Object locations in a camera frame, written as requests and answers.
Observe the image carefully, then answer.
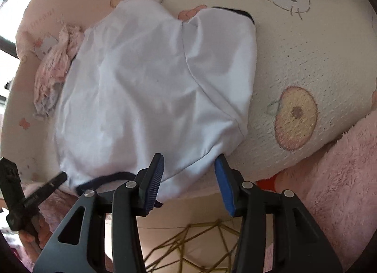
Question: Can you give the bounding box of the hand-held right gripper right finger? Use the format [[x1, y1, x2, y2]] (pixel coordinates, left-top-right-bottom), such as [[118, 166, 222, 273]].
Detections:
[[214, 154, 344, 273]]

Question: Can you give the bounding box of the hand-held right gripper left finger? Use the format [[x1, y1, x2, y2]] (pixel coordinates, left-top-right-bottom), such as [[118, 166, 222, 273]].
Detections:
[[33, 153, 165, 273]]

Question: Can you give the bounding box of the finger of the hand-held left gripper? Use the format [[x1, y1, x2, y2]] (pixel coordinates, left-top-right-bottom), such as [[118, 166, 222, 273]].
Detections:
[[25, 171, 69, 203]]

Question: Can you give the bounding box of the white t-shirt with navy trim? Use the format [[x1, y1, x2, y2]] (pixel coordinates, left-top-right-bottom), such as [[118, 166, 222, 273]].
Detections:
[[54, 0, 258, 207]]

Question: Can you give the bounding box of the person's left hand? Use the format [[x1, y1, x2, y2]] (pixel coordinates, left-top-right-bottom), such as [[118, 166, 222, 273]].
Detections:
[[18, 218, 56, 250]]

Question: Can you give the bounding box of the red cloth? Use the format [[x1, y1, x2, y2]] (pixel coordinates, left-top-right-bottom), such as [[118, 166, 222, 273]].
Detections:
[[256, 173, 283, 194]]

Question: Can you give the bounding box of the pink crumpled garment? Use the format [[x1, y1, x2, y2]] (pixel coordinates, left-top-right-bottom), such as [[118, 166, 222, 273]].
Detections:
[[33, 21, 86, 119]]

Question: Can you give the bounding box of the pink fluffy blanket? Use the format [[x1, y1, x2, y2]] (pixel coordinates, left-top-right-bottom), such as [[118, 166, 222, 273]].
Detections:
[[277, 111, 377, 268]]

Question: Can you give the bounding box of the cartoon printed bed sheet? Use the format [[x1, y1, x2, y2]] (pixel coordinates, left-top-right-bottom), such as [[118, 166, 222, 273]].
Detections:
[[0, 0, 377, 200]]

